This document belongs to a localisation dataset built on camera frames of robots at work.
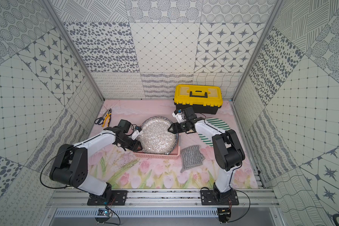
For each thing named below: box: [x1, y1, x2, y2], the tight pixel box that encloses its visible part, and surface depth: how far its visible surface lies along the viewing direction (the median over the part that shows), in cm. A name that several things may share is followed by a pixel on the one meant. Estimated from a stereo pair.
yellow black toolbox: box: [173, 84, 224, 115], surface depth 103 cm
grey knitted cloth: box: [180, 144, 206, 173], surface depth 88 cm
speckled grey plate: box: [137, 115, 179, 155], surface depth 94 cm
